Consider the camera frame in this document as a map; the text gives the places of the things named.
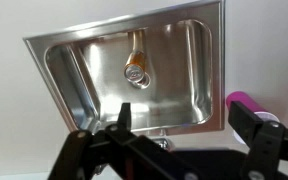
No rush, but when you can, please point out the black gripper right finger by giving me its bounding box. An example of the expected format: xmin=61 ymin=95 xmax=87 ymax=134
xmin=228 ymin=100 xmax=288 ymax=180

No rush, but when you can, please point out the purple paper cup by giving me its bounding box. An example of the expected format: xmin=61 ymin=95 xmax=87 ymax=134
xmin=225 ymin=91 xmax=280 ymax=145

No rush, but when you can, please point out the stainless steel sink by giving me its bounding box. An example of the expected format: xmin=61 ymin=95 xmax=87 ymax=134
xmin=23 ymin=0 xmax=226 ymax=136

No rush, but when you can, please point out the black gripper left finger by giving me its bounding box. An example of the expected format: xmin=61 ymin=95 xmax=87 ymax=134
xmin=48 ymin=102 xmax=198 ymax=180

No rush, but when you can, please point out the orange soda can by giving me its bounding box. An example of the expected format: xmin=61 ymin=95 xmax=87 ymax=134
xmin=123 ymin=49 xmax=148 ymax=81

